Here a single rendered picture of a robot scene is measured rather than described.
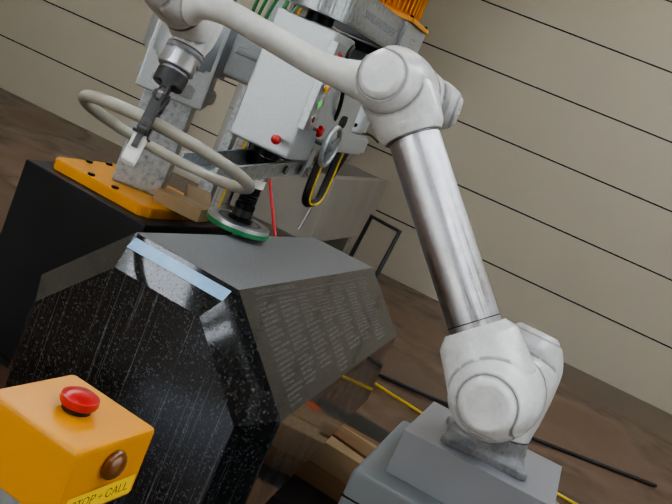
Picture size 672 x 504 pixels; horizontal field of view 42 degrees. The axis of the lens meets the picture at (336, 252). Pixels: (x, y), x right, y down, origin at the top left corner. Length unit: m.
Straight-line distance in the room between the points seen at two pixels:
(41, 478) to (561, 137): 6.91
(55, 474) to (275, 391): 1.47
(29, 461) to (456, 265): 0.94
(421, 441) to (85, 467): 1.00
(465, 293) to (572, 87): 6.07
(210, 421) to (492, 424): 0.94
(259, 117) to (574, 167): 5.04
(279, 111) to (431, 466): 1.37
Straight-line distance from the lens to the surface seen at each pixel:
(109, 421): 0.91
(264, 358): 2.29
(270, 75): 2.78
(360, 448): 3.44
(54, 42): 9.42
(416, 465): 1.77
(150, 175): 3.41
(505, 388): 1.53
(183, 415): 2.32
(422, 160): 1.63
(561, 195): 7.55
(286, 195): 5.71
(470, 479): 1.76
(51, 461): 0.86
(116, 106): 2.08
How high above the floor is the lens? 1.48
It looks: 11 degrees down
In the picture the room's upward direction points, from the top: 23 degrees clockwise
